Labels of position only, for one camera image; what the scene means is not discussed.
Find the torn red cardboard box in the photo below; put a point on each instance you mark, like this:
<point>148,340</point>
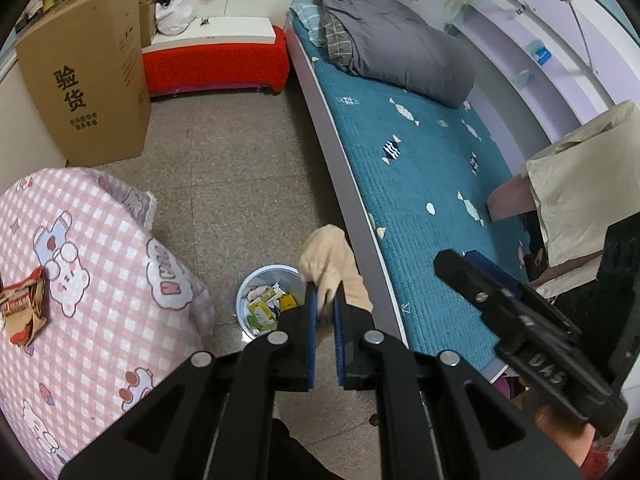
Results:
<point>25,320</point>

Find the red bench with white top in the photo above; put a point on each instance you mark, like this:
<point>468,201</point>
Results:
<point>215,67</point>

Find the purple slipper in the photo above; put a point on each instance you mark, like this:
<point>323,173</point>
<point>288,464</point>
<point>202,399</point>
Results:
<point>507,387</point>

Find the light blue waste bin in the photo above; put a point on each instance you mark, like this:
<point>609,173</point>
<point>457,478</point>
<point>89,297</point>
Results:
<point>265,272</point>

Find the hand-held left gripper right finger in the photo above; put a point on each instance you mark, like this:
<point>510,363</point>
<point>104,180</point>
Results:
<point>339,342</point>

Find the grey duvet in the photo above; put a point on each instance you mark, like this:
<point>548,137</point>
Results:
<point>400,45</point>

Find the large brown cardboard box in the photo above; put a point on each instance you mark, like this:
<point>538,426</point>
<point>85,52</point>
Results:
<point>85,85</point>

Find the grey plaid pillow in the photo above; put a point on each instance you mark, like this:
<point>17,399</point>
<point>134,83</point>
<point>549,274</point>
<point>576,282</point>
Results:
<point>337,42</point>

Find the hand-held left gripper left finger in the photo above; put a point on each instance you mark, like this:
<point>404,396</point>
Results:
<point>311,342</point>

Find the bed with teal sheet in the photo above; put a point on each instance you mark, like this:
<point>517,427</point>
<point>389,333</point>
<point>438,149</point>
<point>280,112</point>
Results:
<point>415,160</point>

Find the person's right hand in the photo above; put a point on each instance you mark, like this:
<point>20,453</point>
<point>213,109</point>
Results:
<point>555,425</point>

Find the white plastic bag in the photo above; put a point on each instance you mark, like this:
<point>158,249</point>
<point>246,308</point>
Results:
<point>175,17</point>

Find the light blue checked pillow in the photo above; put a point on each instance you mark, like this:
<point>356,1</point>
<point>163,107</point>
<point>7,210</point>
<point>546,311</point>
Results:
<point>306,16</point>

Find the beige cloth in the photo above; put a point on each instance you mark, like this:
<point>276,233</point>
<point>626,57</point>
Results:
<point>585,185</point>

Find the small yellow wrapper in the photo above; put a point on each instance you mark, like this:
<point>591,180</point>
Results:
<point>289,302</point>

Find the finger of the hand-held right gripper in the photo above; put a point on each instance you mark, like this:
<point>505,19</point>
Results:
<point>475,285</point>

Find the small brown cardboard box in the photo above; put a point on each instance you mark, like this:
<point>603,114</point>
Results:
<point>147,20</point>

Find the beige paper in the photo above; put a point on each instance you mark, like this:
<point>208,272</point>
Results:
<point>330,260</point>

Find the blue square wall sticker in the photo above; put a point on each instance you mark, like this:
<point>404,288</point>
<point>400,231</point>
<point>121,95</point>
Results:
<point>542,53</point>

